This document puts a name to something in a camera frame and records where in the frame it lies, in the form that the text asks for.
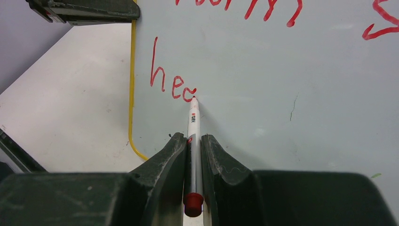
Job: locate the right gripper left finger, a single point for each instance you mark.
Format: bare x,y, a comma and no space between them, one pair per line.
149,195

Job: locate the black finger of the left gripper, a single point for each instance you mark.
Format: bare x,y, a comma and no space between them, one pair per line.
86,12

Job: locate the white red marker pen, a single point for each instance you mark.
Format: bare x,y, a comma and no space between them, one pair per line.
193,182

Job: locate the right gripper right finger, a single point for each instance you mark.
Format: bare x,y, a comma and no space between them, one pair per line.
237,196

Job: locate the yellow-framed whiteboard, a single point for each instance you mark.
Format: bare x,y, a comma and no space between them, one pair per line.
282,84

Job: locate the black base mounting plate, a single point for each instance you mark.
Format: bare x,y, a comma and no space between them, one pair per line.
14,159

